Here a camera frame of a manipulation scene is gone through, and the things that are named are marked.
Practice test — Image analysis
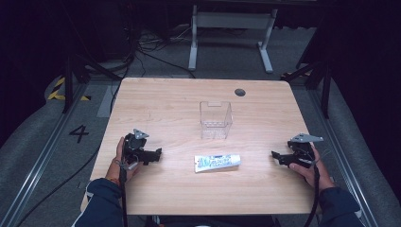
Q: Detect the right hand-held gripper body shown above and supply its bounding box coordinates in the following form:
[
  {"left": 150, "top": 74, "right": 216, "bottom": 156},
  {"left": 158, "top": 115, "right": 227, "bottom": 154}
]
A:
[{"left": 287, "top": 132, "right": 324, "bottom": 168}]

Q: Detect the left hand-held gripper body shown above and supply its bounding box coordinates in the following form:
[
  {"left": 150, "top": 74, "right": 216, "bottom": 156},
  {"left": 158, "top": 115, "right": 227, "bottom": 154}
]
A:
[{"left": 122, "top": 128, "right": 151, "bottom": 166}]

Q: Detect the person's right hand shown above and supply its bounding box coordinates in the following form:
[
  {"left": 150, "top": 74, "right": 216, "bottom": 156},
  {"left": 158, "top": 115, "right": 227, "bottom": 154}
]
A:
[{"left": 288, "top": 142, "right": 336, "bottom": 194}]

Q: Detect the person's left hand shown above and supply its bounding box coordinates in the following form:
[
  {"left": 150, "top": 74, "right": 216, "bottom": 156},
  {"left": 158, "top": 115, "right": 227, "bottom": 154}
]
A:
[{"left": 105, "top": 136, "right": 142, "bottom": 187}]

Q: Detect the grey floor tape patch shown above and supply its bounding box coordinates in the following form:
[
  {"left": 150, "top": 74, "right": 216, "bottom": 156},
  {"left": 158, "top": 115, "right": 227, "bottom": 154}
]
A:
[{"left": 96, "top": 84, "right": 118, "bottom": 119}]

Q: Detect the white blue toothpaste tube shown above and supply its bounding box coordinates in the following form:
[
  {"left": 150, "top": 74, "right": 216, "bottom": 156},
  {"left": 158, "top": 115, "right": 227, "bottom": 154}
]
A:
[{"left": 193, "top": 153, "right": 242, "bottom": 174}]

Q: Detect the clear plastic container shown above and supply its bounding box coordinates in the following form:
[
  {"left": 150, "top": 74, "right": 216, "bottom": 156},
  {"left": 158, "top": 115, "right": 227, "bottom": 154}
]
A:
[{"left": 199, "top": 100, "right": 234, "bottom": 141}]

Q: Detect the black metal stand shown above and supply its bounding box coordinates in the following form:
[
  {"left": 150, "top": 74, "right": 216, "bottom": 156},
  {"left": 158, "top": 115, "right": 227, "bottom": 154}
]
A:
[
  {"left": 61, "top": 52, "right": 123, "bottom": 115},
  {"left": 281, "top": 58, "right": 333, "bottom": 120}
]

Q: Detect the yellow black floor tape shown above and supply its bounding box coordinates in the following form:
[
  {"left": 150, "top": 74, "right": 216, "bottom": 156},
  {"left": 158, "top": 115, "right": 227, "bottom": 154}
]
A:
[{"left": 46, "top": 77, "right": 93, "bottom": 102}]

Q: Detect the aluminium floor rail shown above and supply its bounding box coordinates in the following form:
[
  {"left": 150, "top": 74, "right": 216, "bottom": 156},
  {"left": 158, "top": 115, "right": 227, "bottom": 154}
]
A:
[
  {"left": 305, "top": 88, "right": 382, "bottom": 227},
  {"left": 0, "top": 82, "right": 91, "bottom": 227}
]

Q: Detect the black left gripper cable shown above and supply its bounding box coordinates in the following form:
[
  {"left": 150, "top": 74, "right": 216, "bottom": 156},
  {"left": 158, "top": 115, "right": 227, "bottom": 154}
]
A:
[{"left": 113, "top": 157, "right": 140, "bottom": 227}]

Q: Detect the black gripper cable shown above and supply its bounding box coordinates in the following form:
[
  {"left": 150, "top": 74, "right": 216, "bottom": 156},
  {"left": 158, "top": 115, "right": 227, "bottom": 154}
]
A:
[
  {"left": 113, "top": 157, "right": 140, "bottom": 227},
  {"left": 302, "top": 148, "right": 322, "bottom": 227}
]

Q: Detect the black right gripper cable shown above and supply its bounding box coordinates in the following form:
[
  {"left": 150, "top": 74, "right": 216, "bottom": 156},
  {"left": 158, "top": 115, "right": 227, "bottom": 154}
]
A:
[{"left": 302, "top": 148, "right": 322, "bottom": 227}]

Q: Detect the black floor cable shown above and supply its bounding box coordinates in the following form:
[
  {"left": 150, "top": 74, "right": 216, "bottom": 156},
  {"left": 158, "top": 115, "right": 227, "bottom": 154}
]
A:
[{"left": 14, "top": 145, "right": 102, "bottom": 227}]

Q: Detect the bundle of black floor cables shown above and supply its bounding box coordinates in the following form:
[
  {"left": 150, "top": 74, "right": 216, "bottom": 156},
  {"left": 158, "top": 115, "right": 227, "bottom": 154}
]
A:
[{"left": 109, "top": 12, "right": 198, "bottom": 112}]

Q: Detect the white metal desk frame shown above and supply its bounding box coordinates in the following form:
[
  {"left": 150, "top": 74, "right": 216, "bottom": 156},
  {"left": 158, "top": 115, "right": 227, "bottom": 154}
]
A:
[{"left": 187, "top": 4, "right": 279, "bottom": 75}]

